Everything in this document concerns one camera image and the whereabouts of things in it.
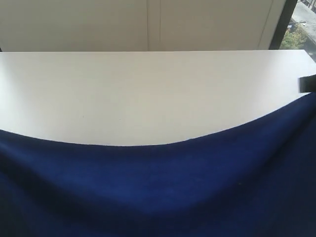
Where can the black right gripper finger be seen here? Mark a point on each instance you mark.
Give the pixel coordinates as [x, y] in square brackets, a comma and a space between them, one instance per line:
[307, 84]

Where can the blue microfibre towel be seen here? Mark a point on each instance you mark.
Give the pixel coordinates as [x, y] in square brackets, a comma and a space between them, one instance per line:
[254, 180]

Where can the black window frame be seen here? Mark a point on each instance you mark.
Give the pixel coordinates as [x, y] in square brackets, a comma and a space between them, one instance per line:
[282, 24]

